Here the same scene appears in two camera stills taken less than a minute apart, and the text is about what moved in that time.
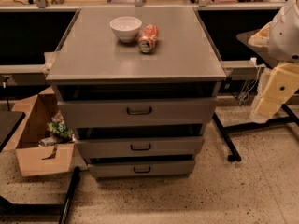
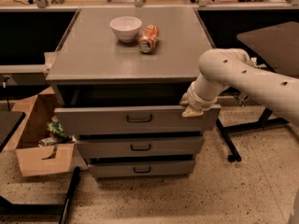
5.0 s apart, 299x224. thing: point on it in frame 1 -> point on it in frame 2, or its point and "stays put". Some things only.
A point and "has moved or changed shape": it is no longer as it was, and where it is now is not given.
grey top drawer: (136, 112) has moved or changed shape
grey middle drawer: (173, 147) stays put
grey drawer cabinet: (139, 86) stays put
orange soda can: (149, 38) stays put
